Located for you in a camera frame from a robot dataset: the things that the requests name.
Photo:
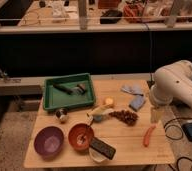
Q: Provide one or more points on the white small bowl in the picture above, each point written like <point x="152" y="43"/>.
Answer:
<point x="96" y="156"/>

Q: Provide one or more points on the red object on shelf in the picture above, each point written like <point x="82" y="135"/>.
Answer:
<point x="133" y="12"/>

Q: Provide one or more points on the orange carrot toy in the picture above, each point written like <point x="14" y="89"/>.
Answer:
<point x="146" y="139"/>

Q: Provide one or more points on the grey brush in tray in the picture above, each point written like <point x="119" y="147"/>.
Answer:
<point x="80" y="89"/>

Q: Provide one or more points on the blue sponge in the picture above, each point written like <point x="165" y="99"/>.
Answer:
<point x="137" y="103"/>

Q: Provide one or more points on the black bag on shelf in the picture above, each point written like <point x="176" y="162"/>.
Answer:
<point x="110" y="16"/>

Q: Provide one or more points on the green plastic tray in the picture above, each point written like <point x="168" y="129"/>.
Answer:
<point x="54" y="99"/>

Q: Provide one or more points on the black remote control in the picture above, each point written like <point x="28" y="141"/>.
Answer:
<point x="103" y="148"/>

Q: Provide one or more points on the purple bowl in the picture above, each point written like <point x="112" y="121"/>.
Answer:
<point x="49" y="141"/>

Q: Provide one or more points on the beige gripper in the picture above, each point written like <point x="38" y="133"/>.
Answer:
<point x="156" y="114"/>

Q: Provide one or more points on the light blue towel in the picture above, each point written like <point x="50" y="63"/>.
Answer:
<point x="134" y="90"/>

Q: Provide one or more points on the yellow round fruit toy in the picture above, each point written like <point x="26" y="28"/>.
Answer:
<point x="109" y="101"/>

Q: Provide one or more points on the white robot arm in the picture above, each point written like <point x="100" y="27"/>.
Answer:
<point x="170" y="81"/>

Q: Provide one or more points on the orange bowl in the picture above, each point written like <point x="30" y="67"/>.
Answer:
<point x="80" y="136"/>

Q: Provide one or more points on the dark marker in tray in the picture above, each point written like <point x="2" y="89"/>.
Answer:
<point x="63" y="89"/>

